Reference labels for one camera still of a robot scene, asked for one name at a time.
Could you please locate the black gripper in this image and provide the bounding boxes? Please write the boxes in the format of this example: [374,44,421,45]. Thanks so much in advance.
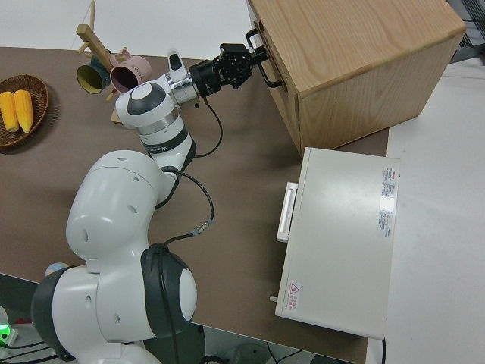
[188,43,271,99]

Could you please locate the black metal drawer handle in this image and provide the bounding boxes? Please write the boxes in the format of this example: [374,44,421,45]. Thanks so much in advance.
[246,29,283,89]

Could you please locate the light wooden cabinet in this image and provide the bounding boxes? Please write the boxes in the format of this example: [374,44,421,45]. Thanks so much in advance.
[246,0,467,153]

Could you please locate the pink mug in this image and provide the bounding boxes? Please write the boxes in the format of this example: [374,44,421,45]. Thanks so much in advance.
[109,46,153,93]

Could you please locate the wooden mug tree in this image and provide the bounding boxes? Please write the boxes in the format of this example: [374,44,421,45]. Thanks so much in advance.
[75,0,132,124]

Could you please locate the dark teal mug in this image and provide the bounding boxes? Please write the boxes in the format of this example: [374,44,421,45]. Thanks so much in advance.
[75,52,113,96]

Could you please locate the cream toaster oven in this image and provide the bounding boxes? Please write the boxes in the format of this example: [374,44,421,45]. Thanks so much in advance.
[268,146,402,341]

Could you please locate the dark mesh panel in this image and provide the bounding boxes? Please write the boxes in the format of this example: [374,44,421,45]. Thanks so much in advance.
[459,17,485,51]

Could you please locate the woven wicker basket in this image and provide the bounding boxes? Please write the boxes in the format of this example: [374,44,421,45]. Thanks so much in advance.
[0,74,51,149]

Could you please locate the yellow corn cob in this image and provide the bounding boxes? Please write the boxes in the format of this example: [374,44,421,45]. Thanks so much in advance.
[13,89,35,134]
[0,91,20,133]

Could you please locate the white device with green light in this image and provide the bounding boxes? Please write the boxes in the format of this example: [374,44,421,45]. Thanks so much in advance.
[0,304,20,350]

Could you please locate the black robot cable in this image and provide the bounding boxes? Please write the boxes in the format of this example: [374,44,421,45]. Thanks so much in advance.
[153,94,225,364]

